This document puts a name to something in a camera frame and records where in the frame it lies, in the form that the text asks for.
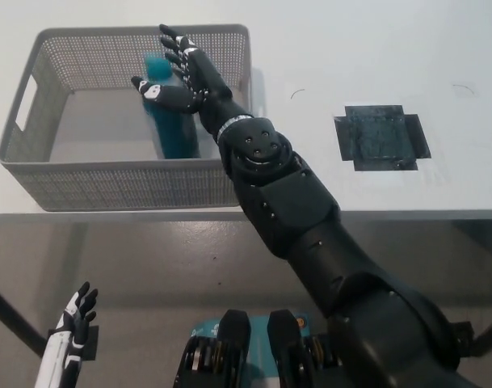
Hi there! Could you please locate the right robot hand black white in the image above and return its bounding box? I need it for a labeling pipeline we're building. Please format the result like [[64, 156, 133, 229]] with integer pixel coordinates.
[[131, 23, 249, 135]]

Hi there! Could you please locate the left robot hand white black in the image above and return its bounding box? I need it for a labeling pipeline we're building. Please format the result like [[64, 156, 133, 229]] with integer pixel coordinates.
[[33, 281, 99, 388]]

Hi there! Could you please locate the teal air freshener spray can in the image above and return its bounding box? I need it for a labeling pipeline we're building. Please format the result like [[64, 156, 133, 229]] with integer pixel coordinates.
[[142, 54, 202, 160]]

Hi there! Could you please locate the black table leg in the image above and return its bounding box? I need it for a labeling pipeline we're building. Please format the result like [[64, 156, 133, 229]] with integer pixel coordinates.
[[0, 280, 49, 357], [470, 310, 492, 357]]

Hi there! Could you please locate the grey perforated plastic basket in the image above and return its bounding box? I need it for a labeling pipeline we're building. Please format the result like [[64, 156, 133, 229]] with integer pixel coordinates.
[[0, 23, 267, 213]]

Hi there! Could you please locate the black tape patch on table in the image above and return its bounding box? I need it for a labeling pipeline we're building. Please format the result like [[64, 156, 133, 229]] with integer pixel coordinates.
[[333, 103, 432, 173]]

